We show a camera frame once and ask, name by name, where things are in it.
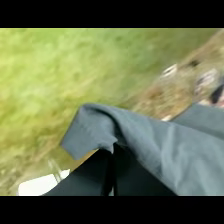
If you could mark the grey trousers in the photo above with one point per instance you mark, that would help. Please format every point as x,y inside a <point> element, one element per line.
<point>173,146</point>

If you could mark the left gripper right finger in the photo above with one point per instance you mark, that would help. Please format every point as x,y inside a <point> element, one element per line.
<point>138,181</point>

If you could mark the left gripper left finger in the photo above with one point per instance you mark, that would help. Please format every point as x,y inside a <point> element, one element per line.
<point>88,180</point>

